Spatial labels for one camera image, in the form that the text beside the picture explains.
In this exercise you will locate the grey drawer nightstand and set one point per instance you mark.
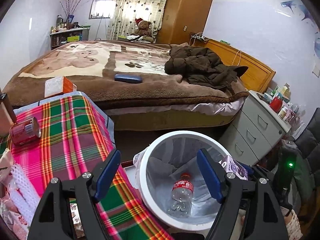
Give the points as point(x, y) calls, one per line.
point(254, 131)

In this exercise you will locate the white round trash bin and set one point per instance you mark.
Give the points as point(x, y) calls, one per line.
point(171, 184)

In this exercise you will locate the wooden headboard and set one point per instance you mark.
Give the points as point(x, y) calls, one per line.
point(257, 77)

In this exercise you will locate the wooden wardrobe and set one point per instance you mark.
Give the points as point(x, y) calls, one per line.
point(181, 19)

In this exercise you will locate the purple snack packet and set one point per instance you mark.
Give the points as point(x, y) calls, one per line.
point(231, 165)

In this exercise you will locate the plaid pink green tablecloth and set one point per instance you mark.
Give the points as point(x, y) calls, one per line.
point(75, 137)

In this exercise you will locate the clear plastic bottle red label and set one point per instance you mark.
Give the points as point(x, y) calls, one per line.
point(181, 197)

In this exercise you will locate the black chair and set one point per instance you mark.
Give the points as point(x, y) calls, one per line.
point(308, 144)

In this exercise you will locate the white foam net sleeve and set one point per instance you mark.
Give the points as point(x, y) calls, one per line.
point(22, 193)

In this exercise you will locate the brown teddy bear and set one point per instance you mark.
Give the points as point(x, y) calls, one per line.
point(143, 30)

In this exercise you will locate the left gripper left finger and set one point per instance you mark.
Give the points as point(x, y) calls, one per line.
point(53, 218)

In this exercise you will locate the brown blanket bed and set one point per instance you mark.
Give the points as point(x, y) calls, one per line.
point(92, 65)

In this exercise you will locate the red cup on nightstand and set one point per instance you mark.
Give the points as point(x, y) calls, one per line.
point(276, 104)

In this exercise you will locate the dark brown jacket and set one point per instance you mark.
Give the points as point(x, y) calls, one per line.
point(202, 66)

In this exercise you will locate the patterned window curtain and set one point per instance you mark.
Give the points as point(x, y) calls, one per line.
point(123, 21)

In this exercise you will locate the red soda can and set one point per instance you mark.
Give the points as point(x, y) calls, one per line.
point(25, 132)

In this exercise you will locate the orange white tissue box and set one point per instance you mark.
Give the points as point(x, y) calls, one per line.
point(57, 86)

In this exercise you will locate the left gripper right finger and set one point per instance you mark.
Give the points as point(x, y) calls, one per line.
point(263, 217)

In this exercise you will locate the cluttered corner shelf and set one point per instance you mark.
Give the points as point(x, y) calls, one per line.
point(69, 31)

